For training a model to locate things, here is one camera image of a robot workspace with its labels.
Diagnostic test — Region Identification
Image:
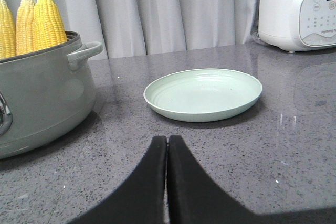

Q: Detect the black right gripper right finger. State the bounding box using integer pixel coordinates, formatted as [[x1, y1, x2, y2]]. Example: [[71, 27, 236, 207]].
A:
[[167, 135, 268, 223]]

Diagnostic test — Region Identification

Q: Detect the white pleated curtain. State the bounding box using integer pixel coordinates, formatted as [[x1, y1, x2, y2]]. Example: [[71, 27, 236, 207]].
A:
[[6, 0, 259, 59]]

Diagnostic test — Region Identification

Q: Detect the light green plate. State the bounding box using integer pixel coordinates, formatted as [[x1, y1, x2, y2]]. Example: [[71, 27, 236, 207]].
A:
[[143, 68, 263, 122]]

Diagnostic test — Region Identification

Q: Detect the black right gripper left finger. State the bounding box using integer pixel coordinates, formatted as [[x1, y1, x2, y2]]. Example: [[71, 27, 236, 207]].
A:
[[72, 136, 167, 223]]

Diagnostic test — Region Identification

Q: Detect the bright yellow corn cob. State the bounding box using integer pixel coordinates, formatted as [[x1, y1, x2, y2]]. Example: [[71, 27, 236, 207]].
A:
[[33, 0, 67, 51]]

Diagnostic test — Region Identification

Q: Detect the green electric cooking pot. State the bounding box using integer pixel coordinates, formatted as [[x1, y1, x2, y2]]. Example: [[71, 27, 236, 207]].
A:
[[1, 31, 102, 158]]

